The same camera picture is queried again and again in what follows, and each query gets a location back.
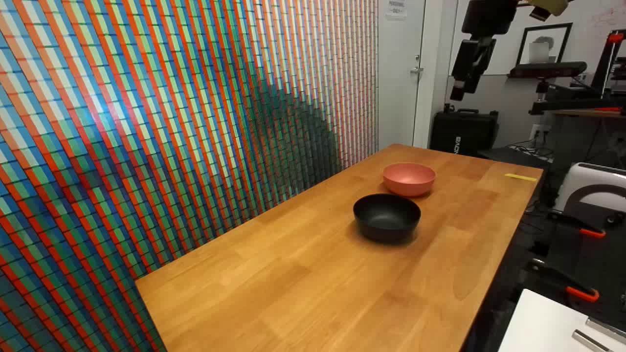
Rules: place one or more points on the black framed picture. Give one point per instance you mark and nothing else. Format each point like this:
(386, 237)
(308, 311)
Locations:
(543, 45)

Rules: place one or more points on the grey door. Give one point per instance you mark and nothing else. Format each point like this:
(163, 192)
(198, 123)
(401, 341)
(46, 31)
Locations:
(398, 83)

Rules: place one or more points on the black machine red trim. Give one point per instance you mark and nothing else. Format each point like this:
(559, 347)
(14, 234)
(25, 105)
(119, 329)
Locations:
(609, 63)

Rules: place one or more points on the black bowl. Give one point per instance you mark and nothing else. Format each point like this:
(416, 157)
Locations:
(387, 217)

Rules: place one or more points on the black hard case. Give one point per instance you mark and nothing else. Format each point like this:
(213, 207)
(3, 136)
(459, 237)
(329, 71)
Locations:
(462, 131)

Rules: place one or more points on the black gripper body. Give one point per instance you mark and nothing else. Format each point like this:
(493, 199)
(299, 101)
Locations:
(489, 15)

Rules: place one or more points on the wooden shelf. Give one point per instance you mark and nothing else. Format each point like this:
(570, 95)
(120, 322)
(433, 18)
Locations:
(587, 113)

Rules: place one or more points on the pink bowl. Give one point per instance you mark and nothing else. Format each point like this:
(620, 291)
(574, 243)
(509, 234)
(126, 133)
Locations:
(409, 178)

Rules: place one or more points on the yellow tape strip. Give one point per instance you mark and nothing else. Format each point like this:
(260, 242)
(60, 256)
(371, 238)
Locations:
(520, 177)

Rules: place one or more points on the white wall socket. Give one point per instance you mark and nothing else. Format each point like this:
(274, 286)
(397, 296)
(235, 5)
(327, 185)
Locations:
(540, 132)

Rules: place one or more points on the white paper sign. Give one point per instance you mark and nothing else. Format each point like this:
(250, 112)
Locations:
(395, 8)

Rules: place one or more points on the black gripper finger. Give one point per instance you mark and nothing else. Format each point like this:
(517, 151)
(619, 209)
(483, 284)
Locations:
(483, 56)
(459, 68)

